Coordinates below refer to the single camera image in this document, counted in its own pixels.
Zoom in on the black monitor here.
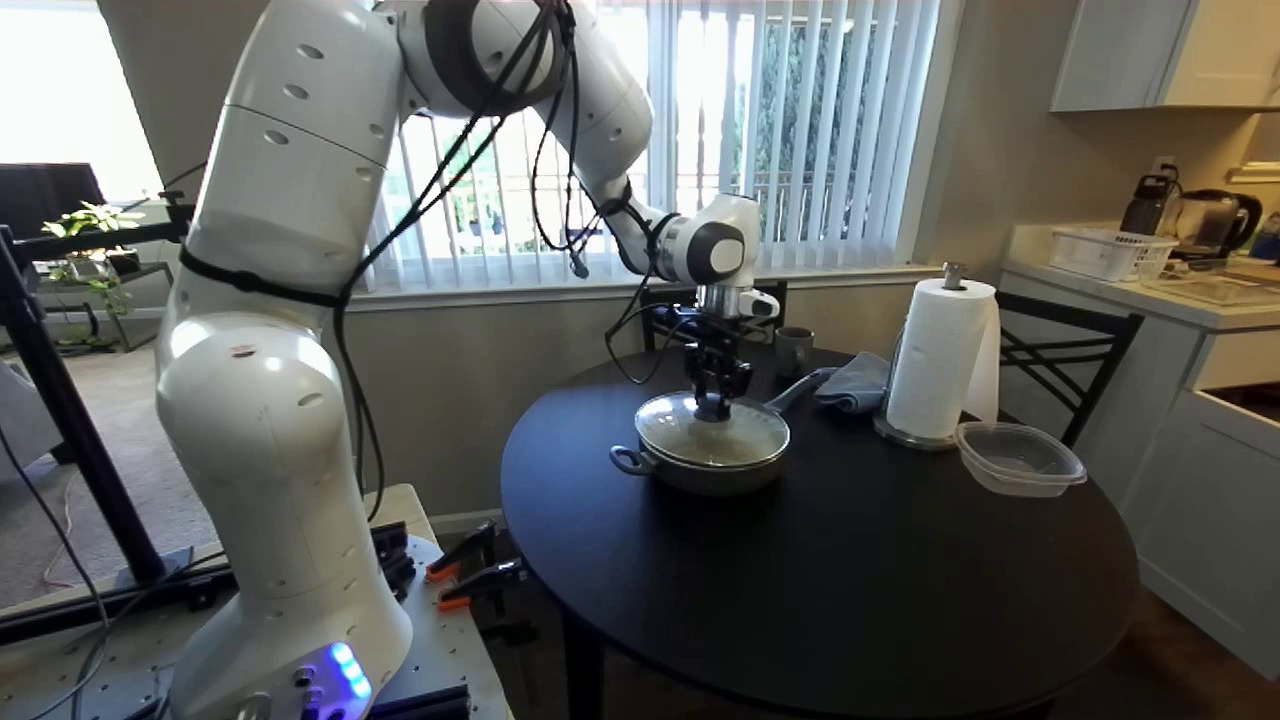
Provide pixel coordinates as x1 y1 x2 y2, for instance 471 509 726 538
0 162 107 242

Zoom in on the grey mug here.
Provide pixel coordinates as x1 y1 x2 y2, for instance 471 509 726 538
774 327 815 382

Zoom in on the black water bottle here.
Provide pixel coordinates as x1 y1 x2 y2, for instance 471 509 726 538
1119 172 1183 239

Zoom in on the white kitchen counter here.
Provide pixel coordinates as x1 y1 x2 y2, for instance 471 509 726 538
1000 225 1280 683

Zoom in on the black orange clamp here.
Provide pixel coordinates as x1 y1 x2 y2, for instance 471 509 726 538
436 557 533 613
424 520 499 585

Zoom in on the grey cable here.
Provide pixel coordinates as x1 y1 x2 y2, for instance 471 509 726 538
0 425 113 720

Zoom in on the white plastic basket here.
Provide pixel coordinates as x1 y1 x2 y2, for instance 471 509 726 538
1049 227 1180 284

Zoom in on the black chair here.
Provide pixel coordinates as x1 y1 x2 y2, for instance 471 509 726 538
994 290 1146 448
639 280 790 354

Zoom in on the blue grey cloth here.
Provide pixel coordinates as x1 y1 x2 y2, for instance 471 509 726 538
812 351 893 416

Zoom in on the glass pan lid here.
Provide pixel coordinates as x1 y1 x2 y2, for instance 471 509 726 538
635 391 791 469

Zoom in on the white wall cabinet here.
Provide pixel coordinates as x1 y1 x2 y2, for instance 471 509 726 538
1050 0 1280 114

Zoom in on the black stand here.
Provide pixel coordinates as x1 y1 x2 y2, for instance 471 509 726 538
0 200 236 647

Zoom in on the paper towel roll on holder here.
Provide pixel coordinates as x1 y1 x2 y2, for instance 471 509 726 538
873 262 1002 452

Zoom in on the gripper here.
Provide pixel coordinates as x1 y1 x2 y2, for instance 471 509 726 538
684 312 754 421

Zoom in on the window with vertical blinds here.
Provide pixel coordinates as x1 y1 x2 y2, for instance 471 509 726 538
358 0 949 297

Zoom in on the clear plastic container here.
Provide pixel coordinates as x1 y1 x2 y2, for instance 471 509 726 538
954 421 1088 499

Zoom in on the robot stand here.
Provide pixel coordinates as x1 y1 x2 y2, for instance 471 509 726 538
0 484 515 720

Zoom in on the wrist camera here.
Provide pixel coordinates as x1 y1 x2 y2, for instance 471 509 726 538
654 306 701 347

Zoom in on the grey pan with long handle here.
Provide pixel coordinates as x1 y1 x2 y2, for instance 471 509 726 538
610 367 839 498

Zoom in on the clear plastic tray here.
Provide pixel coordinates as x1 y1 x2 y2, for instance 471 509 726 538
1138 268 1280 308

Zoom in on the green potted plant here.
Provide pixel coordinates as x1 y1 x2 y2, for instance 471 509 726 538
40 201 148 321

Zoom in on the black electric kettle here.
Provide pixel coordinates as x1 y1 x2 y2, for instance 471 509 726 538
1168 188 1264 264

